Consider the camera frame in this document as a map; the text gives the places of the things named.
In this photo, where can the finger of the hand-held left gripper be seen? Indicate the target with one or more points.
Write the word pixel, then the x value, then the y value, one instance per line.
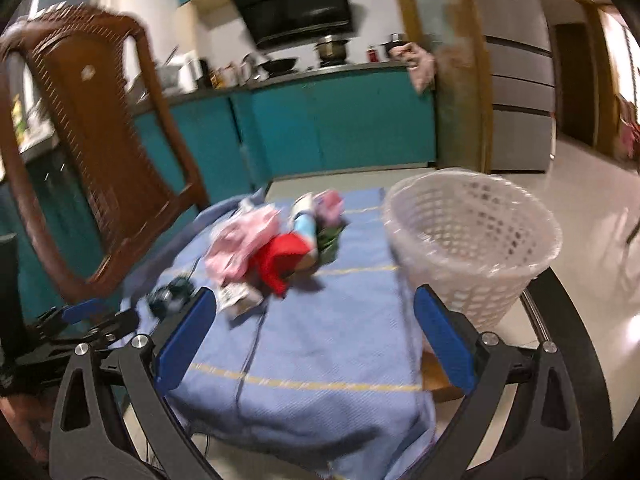
pixel 117 324
pixel 82 308

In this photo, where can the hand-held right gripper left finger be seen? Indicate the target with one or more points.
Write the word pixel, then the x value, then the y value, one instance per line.
pixel 182 345

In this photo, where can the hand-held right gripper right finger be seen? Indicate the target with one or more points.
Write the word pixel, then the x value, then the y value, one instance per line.
pixel 445 340

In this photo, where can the white plastic mesh basket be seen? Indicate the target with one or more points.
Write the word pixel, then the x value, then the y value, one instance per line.
pixel 465 260

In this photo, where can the white and blue carton box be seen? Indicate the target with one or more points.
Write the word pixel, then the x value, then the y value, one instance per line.
pixel 304 225

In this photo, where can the dark sock bundle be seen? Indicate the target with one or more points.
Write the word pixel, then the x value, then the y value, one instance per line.
pixel 170 294

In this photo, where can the small white paper box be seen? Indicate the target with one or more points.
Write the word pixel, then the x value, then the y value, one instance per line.
pixel 241 299

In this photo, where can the pink garment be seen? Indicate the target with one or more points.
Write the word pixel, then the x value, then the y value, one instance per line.
pixel 240 240

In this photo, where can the red garment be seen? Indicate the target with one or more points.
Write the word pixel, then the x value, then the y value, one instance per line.
pixel 277 262

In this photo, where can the blue cloth with yellow stripes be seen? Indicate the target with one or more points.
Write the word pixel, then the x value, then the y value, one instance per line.
pixel 310 360

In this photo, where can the dark green garment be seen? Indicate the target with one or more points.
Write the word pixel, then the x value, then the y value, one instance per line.
pixel 330 240

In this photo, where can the brown wooden chair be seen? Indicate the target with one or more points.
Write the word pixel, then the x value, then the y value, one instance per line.
pixel 100 135

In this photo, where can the pink plastic packet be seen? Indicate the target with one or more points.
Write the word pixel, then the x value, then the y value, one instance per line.
pixel 328 206

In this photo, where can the teal kitchen base cabinets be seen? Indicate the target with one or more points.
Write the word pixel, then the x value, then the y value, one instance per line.
pixel 325 120

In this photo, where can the silver refrigerator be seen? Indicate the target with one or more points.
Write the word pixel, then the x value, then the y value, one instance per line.
pixel 515 75

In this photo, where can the pink hanging towel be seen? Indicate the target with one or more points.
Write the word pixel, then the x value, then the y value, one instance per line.
pixel 419 65

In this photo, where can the red bottle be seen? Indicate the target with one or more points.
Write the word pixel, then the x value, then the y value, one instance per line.
pixel 371 53

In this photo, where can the black wok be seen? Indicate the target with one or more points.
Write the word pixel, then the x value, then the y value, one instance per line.
pixel 279 64

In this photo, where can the steel cooking pot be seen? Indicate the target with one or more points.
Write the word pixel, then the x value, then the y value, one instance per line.
pixel 331 51

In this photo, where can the black range hood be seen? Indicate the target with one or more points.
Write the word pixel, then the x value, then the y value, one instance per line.
pixel 295 10

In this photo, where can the wooden door frame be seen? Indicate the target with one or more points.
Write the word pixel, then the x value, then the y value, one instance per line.
pixel 460 85

